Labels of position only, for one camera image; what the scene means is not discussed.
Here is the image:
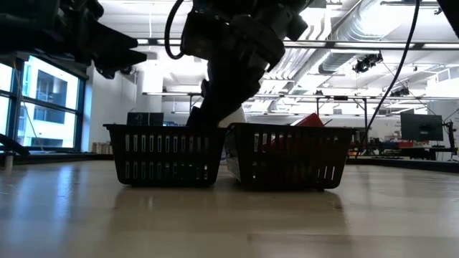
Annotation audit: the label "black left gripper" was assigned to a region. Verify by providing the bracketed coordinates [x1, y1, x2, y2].
[0, 0, 148, 80]

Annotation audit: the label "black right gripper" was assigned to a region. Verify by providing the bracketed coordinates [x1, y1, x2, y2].
[180, 0, 310, 129]

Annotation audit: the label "small red box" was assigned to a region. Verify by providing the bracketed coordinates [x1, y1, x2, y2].
[290, 112, 326, 128]

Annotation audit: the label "black background box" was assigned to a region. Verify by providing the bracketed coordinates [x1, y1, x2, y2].
[126, 111, 165, 126]

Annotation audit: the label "large dark-framed window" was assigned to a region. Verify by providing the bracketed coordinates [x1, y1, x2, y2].
[0, 52, 89, 153]

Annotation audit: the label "black slotted plastic basket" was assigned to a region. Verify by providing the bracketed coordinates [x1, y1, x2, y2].
[103, 123, 228, 188]
[225, 122, 356, 191]

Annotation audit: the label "beige background blocks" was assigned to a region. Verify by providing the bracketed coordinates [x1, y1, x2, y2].
[91, 141, 111, 154]

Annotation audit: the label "black ceiling spotlight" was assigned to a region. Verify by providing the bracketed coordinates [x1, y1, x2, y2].
[352, 52, 384, 75]

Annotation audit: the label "long ceiling light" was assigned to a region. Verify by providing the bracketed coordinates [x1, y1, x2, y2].
[283, 41, 459, 50]

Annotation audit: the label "black computer monitor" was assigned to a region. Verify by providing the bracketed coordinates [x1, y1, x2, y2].
[399, 113, 445, 142]

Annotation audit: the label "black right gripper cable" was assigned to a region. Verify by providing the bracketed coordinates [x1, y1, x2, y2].
[164, 0, 188, 61]

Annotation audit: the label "long background workbench frame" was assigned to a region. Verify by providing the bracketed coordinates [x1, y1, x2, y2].
[142, 91, 459, 127]

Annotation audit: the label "long black arm cable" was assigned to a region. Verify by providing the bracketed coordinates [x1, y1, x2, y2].
[354, 0, 421, 159]

